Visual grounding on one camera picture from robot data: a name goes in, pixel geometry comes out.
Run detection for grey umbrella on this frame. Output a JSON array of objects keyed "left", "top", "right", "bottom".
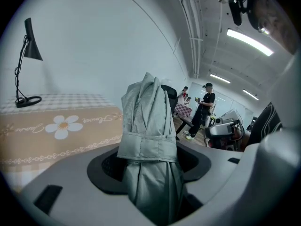
[{"left": 117, "top": 72, "right": 189, "bottom": 226}]

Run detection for black desk lamp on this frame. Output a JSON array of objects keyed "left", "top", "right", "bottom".
[{"left": 14, "top": 17, "right": 44, "bottom": 108}]

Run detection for cloth-covered table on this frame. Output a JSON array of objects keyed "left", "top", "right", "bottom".
[{"left": 0, "top": 93, "right": 125, "bottom": 194}]

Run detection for purple checked cloth table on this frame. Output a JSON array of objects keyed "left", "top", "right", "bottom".
[{"left": 173, "top": 102, "right": 193, "bottom": 118}]

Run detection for beige floral checked tablecloth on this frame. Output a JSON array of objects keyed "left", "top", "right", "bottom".
[{"left": 0, "top": 93, "right": 125, "bottom": 194}]

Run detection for grey machine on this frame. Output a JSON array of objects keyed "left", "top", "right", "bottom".
[{"left": 204, "top": 109, "right": 246, "bottom": 152}]

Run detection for black lamp cable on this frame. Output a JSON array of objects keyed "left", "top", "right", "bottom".
[{"left": 14, "top": 35, "right": 30, "bottom": 105}]

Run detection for long ceiling light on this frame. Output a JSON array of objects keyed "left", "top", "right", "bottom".
[
  {"left": 209, "top": 73, "right": 231, "bottom": 84},
  {"left": 226, "top": 28, "right": 275, "bottom": 57},
  {"left": 242, "top": 89, "right": 260, "bottom": 101}
]

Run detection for black mesh office chair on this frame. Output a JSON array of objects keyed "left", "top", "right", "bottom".
[{"left": 161, "top": 84, "right": 181, "bottom": 141}]

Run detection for person's white shirt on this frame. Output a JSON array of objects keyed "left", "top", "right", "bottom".
[{"left": 269, "top": 52, "right": 301, "bottom": 130}]

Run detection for black head-mounted camera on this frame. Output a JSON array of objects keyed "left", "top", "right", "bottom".
[{"left": 228, "top": 0, "right": 251, "bottom": 26}]

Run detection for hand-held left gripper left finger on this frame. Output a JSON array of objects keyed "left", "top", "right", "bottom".
[{"left": 21, "top": 142, "right": 165, "bottom": 226}]

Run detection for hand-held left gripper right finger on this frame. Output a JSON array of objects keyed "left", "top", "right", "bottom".
[{"left": 171, "top": 126, "right": 301, "bottom": 226}]

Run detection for black chair with white stripes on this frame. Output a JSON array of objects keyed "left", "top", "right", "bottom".
[{"left": 246, "top": 102, "right": 283, "bottom": 146}]

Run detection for white ceiling pipes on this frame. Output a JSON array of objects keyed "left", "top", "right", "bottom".
[{"left": 174, "top": 0, "right": 204, "bottom": 80}]

